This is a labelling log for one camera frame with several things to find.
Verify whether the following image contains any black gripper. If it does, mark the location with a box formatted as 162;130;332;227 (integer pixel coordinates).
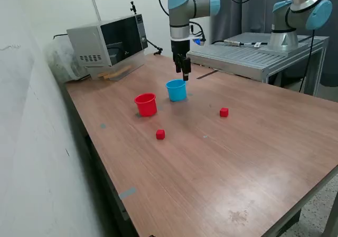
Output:
171;39;192;82

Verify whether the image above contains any silver blue-jointed robot arm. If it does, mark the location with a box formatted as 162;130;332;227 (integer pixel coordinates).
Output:
167;0;333;53

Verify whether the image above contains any aluminium robot base platform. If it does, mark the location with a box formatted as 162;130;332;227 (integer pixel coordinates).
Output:
186;32;330;97

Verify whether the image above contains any blue plastic cup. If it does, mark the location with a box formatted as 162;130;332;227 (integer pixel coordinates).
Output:
165;79;187;102

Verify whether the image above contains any red plastic cup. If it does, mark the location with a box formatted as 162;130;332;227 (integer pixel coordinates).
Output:
134;92;158;117

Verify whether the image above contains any long wooden stick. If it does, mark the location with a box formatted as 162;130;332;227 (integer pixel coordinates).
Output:
107;64;132;79

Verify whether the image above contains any silver microwave oven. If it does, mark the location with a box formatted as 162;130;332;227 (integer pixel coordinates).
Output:
66;14;148;68

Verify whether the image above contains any thin white rod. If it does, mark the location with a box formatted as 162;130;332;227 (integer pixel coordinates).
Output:
91;0;102;21

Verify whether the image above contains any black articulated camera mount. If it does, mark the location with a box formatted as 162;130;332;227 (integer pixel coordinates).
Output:
128;0;164;56

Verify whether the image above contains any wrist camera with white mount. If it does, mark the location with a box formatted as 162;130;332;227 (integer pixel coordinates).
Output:
189;35;206;47

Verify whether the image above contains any cable with silver connector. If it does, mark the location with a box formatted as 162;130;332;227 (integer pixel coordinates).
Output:
211;39;269;48

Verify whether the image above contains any black hanging base cable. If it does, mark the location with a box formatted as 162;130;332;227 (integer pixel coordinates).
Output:
298;28;317;93

